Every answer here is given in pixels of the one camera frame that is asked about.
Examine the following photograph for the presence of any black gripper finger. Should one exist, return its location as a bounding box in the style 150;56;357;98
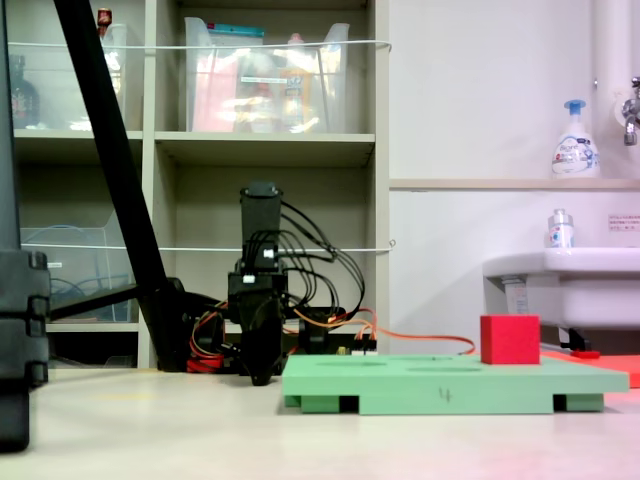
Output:
258;297;285;386
238;298;265;387

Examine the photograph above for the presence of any red square block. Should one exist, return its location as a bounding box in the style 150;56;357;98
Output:
479;314;542;366

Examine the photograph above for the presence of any flat orange block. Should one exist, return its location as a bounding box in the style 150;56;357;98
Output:
539;349;640;390

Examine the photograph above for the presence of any black table clamp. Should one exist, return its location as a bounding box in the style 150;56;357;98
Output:
298;308;346;357

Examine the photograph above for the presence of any circuit board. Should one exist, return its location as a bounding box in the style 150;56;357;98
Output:
333;344;379;358

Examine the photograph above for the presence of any beige shelf unit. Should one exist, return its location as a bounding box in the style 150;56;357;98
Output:
4;0;392;372

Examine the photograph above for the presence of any thin black tripod leg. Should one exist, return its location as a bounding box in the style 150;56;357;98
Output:
48;283;140;322

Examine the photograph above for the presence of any clear file box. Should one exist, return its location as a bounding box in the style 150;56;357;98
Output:
19;209;140;324

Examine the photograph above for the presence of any green board with holes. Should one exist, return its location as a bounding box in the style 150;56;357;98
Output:
281;353;630;416

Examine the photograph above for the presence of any thick black tripod leg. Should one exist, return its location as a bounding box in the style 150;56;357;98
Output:
52;0;190;374

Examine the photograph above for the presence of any large clear storage bin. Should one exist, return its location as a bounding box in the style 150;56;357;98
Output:
183;16;351;135

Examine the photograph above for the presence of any notched black stack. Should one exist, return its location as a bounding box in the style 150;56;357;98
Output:
0;248;52;454

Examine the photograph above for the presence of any teal box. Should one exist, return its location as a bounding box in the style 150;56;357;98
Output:
206;21;266;47

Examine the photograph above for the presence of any clear bin with dark bottle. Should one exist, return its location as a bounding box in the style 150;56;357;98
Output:
7;22;130;132

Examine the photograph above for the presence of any dark glass bottle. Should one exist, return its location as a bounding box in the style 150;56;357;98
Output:
8;53;42;130

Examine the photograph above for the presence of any white sink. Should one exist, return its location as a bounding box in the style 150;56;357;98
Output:
481;246;640;332

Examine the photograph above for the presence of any small clear sanitizer bottle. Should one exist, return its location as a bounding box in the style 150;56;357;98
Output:
544;208;576;250

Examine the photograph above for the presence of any white foam soap bottle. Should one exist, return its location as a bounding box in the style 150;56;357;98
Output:
550;98;602;180

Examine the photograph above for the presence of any chrome faucet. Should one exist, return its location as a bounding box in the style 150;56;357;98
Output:
618;75;640;148

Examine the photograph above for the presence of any white cord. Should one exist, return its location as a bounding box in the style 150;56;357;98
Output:
7;38;393;54
19;239;397;254

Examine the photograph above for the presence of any black cable bundle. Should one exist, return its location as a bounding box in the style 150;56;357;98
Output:
277;199;367;324

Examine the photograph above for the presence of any orange cable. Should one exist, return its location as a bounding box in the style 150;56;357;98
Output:
292;305;477;357

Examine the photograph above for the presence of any wall sign with red text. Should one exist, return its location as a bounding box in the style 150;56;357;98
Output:
607;213;640;233

